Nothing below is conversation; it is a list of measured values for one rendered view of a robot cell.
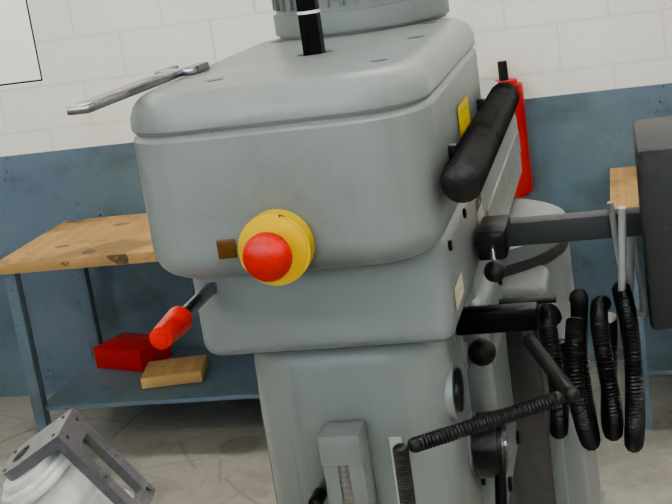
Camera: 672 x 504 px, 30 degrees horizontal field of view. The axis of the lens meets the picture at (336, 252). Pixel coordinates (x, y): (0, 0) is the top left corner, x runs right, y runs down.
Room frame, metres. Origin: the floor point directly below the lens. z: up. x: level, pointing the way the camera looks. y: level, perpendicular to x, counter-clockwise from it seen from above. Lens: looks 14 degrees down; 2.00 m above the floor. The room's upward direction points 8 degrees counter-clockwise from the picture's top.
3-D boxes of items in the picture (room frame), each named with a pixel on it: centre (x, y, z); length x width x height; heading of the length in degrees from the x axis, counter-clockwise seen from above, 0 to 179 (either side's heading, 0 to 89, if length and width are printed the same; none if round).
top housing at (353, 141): (1.22, -0.01, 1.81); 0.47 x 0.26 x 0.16; 166
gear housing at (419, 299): (1.25, -0.02, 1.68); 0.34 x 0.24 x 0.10; 166
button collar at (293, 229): (0.99, 0.05, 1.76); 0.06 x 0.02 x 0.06; 76
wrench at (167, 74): (1.09, 0.15, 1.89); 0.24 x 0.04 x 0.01; 163
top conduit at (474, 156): (1.21, -0.16, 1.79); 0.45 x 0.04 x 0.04; 166
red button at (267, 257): (0.96, 0.05, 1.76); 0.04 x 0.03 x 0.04; 76
